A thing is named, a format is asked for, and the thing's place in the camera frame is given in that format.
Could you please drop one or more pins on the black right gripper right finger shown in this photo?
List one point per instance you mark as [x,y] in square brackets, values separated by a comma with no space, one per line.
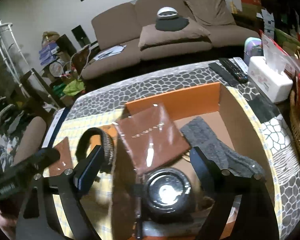
[256,217]

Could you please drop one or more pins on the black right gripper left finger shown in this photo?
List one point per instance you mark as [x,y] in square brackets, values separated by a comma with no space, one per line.
[38,217]

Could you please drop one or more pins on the black patterned headband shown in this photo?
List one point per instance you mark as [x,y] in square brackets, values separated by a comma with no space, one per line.
[105,141]

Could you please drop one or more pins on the grey felt cloth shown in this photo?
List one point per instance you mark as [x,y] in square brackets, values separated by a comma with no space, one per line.
[199,134]

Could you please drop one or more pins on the orange patterned knit scarf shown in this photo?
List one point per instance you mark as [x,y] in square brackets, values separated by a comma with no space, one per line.
[110,130]

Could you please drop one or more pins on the person's left hand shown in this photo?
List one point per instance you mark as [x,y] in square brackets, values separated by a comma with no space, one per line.
[8,225]

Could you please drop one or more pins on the brown chair backrest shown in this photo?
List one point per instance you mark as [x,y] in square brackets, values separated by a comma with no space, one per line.
[31,140]

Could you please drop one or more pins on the yellow plaid tablecloth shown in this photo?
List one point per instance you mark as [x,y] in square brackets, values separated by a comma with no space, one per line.
[72,139]

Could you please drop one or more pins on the black wristwatch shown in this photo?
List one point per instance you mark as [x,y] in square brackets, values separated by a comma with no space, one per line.
[164,196]

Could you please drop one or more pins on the orange cardboard box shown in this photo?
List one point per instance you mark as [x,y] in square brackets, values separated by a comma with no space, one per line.
[182,157]

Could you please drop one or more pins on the green bag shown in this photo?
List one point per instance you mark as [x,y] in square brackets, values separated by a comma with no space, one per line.
[74,87]

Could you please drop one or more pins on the round tin with label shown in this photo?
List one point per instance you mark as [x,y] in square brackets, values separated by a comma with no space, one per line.
[56,69]

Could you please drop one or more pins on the white tissue box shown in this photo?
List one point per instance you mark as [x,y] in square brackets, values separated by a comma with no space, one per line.
[275,86]

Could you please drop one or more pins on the grey pebble pattern table cover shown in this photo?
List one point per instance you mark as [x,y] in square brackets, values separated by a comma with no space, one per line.
[196,85]

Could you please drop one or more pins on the black remote control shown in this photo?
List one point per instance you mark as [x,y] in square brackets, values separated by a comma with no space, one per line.
[234,70]
[225,75]

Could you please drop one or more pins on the white remote control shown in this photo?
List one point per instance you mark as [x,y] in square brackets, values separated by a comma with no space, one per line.
[241,64]

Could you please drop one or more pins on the white metal rack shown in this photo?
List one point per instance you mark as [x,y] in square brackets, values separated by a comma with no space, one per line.
[11,66]

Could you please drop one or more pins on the purple round container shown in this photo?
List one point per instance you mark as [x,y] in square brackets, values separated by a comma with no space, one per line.
[252,47]

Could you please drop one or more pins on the papers on sofa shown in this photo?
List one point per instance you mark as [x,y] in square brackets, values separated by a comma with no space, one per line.
[110,52]

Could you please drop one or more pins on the brown sofa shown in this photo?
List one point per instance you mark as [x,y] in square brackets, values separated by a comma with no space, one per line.
[122,25]

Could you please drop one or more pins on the brown cushion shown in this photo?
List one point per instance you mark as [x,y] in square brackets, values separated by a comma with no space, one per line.
[151,37]

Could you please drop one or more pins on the black pad on cushion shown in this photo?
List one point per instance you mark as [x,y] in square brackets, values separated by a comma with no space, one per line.
[171,24]

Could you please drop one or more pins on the white round device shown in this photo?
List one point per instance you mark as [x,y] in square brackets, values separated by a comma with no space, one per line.
[167,13]

